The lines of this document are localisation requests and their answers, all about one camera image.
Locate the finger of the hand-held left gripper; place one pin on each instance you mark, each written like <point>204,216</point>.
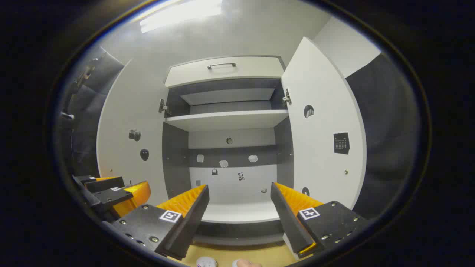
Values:
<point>107,184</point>
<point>113,195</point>

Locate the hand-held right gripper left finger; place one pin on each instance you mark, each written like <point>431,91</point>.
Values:
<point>193,222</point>

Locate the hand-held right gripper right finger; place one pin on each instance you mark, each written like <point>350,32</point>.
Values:
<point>289,222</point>

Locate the white shoe cabinet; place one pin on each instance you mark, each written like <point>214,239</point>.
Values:
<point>252,181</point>

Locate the white cabinet door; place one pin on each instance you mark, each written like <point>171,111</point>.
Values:
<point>126,111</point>
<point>323,148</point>

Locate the metal door hinge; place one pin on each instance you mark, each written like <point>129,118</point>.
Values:
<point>286,98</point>
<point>162,106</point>

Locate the white cabinet shelf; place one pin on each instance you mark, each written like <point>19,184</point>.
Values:
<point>226,120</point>

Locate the white cabinet drawer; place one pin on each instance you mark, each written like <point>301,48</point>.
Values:
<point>252,68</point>

